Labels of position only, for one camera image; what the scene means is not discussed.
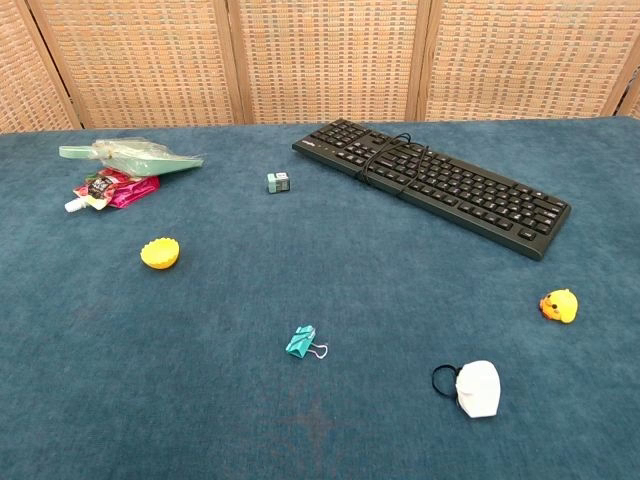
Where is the red drink pouch white spout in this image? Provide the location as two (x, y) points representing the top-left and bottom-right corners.
(63, 168), (126, 214)

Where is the yellow fluted cup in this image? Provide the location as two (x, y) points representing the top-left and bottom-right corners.
(139, 238), (181, 271)

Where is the black keyboard cable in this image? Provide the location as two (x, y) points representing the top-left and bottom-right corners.
(355, 132), (431, 198)

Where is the black elastic hair tie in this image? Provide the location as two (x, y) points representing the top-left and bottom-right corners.
(431, 363), (466, 401)

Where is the teal binder clip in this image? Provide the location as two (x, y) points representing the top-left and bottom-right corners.
(284, 324), (330, 360)

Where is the black computer keyboard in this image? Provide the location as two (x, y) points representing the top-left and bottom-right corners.
(292, 118), (572, 262)

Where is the white folded cloth mask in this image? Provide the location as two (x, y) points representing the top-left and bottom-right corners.
(454, 359), (502, 420)

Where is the woven rattan folding screen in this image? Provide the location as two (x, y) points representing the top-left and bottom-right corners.
(0, 0), (640, 134)

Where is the blue table cloth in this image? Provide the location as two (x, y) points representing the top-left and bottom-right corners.
(0, 115), (640, 480)

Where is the small green white box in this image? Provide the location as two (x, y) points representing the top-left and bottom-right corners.
(266, 171), (294, 194)

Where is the magenta foil packet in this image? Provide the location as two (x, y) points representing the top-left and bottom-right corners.
(107, 175), (162, 209)

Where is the yellow rubber duck toy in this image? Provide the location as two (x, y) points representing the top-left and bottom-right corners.
(538, 288), (579, 325)

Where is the clear plastic bag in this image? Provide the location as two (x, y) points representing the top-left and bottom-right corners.
(92, 138), (195, 174)

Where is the light green plastic dustpan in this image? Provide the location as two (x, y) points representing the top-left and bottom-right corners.
(58, 142), (205, 178)

